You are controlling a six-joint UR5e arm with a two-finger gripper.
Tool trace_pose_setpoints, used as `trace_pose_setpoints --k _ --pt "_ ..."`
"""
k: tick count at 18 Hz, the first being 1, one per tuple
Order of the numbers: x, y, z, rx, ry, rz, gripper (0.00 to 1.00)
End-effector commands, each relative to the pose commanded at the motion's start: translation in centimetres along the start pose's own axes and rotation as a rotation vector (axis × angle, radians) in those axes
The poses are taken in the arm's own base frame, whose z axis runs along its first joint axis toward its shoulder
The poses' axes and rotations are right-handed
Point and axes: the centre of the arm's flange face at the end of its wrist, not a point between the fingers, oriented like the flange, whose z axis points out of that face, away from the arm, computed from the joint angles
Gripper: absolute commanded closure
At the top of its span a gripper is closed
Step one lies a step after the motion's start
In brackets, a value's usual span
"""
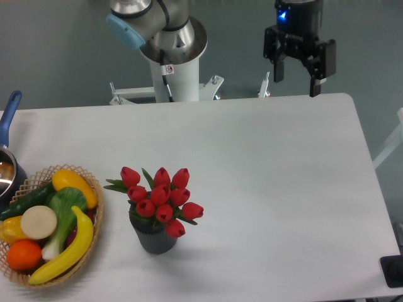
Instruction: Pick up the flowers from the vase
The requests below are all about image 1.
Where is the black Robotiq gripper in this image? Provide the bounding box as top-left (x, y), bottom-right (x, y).
top-left (263, 1), bottom-right (336, 98)

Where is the red tulip bouquet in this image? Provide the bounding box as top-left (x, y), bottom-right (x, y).
top-left (105, 167), bottom-right (204, 238)

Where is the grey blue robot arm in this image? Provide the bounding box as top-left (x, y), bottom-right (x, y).
top-left (106, 1), bottom-right (336, 103)

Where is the dark grey ribbed vase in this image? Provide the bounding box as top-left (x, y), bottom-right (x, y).
top-left (129, 205), bottom-right (177, 255)

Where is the black device at edge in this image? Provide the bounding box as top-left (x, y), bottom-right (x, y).
top-left (380, 255), bottom-right (403, 288)

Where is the yellow squash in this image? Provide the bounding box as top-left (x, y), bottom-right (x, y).
top-left (52, 169), bottom-right (98, 210)

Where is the yellow banana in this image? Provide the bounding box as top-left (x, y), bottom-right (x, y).
top-left (28, 206), bottom-right (94, 286)

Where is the green white bok choy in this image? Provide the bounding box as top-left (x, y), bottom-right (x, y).
top-left (42, 187), bottom-right (87, 262)

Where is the woven wicker basket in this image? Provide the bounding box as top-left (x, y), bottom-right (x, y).
top-left (1, 164), bottom-right (104, 289)

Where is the green cucumber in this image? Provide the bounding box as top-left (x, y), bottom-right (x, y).
top-left (1, 182), bottom-right (55, 221)

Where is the beige round mushroom cap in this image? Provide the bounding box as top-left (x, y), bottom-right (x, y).
top-left (20, 206), bottom-right (57, 240)

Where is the yellow bell pepper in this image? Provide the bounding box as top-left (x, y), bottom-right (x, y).
top-left (0, 216), bottom-right (28, 244)

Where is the orange fruit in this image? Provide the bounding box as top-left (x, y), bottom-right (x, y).
top-left (6, 240), bottom-right (42, 271)

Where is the white frame at right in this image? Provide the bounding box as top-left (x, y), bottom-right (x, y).
top-left (372, 108), bottom-right (402, 169)

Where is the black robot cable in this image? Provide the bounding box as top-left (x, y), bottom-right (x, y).
top-left (159, 49), bottom-right (175, 103)

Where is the blue handled saucepan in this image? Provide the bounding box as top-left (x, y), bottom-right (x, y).
top-left (1, 91), bottom-right (27, 211)

